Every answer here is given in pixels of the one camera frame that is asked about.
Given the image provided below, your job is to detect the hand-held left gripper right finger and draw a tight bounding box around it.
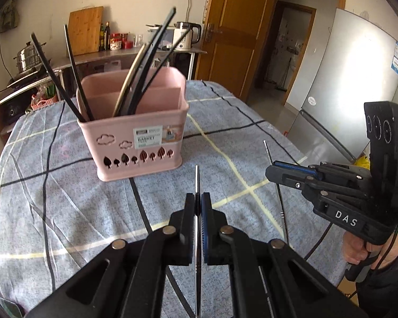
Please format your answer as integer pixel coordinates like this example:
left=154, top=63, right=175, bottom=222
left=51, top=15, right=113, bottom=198
left=201, top=191, right=369, bottom=318

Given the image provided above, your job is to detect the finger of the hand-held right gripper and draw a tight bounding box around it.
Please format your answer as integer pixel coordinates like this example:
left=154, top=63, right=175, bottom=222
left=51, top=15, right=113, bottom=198
left=273, top=161, right=373, bottom=193
left=265, top=166, right=373, bottom=211

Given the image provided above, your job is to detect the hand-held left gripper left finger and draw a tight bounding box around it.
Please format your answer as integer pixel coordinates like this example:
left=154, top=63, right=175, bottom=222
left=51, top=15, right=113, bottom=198
left=25, top=192, right=196, bottom=318

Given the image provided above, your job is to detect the metal chopstick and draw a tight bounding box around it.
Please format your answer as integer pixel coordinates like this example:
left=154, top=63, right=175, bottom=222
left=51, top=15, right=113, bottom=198
left=194, top=165, right=201, bottom=317
left=263, top=140, right=290, bottom=242

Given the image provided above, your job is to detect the pink utensil basket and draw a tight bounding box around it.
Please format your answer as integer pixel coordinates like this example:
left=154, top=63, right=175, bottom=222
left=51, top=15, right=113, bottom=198
left=76, top=67, right=190, bottom=182

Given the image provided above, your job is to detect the beige chopstick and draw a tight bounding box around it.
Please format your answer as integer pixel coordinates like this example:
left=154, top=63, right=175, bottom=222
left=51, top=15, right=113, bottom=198
left=112, top=44, right=148, bottom=117

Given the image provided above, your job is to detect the person's right forearm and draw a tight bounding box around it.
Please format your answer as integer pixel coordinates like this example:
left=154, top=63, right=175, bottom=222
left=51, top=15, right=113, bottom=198
left=356, top=235, right=398, bottom=318

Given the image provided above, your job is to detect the person's right hand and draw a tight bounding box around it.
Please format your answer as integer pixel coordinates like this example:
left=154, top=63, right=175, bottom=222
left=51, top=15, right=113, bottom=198
left=341, top=230, right=398, bottom=270

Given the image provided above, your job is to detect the yellow bag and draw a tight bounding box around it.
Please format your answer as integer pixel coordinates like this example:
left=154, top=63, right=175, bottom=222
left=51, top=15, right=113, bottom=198
left=354, top=155, right=371, bottom=170

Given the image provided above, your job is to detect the silver refrigerator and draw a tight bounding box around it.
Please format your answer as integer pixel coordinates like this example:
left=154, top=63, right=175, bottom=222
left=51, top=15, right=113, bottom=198
left=283, top=8, right=398, bottom=167

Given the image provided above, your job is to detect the blue checked tablecloth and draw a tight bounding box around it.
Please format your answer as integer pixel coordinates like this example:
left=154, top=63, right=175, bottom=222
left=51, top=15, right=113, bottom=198
left=0, top=79, right=352, bottom=318

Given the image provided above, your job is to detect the wooden door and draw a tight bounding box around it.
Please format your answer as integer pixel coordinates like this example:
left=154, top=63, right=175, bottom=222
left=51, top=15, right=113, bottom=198
left=194, top=0, right=281, bottom=104

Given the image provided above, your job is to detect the white electric kettle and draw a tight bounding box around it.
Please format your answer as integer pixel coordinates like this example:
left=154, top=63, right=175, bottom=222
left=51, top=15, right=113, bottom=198
left=172, top=21, right=202, bottom=51

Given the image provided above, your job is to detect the clear plastic container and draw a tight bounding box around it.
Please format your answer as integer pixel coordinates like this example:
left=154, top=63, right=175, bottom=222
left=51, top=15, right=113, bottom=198
left=146, top=24, right=175, bottom=49

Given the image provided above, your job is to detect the small pink basket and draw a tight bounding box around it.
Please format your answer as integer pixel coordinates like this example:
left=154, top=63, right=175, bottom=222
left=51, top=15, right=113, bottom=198
left=31, top=84, right=59, bottom=110

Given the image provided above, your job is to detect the steel kitchen table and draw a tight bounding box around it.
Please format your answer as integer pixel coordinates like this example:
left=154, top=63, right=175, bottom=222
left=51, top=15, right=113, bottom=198
left=51, top=46, right=207, bottom=81

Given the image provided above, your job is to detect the black blender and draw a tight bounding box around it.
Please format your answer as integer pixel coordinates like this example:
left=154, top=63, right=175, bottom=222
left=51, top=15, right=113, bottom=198
left=3, top=104, right=21, bottom=124

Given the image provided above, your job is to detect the small side shelf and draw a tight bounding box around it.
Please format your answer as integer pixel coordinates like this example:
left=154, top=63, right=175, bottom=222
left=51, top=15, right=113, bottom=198
left=0, top=73, right=64, bottom=136

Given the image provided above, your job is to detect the induction cooker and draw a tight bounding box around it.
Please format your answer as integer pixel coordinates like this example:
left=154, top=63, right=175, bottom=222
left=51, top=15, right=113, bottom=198
left=7, top=69, right=54, bottom=89

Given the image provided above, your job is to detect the wooden cutting board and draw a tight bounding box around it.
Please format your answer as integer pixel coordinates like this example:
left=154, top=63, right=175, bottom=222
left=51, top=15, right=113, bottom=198
left=68, top=6, right=104, bottom=56

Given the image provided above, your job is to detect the steel steamer pot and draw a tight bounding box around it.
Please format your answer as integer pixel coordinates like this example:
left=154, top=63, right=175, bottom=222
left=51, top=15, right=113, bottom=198
left=13, top=41, right=47, bottom=74

